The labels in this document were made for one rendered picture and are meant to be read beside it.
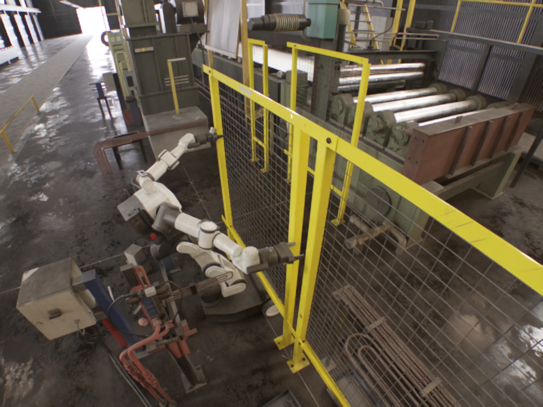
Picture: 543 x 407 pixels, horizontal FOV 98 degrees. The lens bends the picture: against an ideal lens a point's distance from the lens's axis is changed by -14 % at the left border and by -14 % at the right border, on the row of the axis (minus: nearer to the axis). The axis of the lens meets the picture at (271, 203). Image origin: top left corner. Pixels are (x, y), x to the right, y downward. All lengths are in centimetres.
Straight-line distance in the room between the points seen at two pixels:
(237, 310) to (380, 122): 233
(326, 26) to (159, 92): 318
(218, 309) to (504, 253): 209
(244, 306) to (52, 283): 138
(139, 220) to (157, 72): 407
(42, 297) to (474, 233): 195
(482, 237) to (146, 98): 526
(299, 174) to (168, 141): 396
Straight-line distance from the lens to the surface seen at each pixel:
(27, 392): 293
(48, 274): 205
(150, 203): 162
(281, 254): 130
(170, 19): 561
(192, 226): 141
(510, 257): 67
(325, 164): 99
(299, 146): 110
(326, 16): 349
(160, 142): 495
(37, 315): 204
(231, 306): 241
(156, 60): 538
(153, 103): 549
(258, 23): 316
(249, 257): 122
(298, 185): 120
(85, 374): 272
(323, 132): 94
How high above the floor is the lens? 220
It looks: 37 degrees down
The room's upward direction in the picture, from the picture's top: straight up
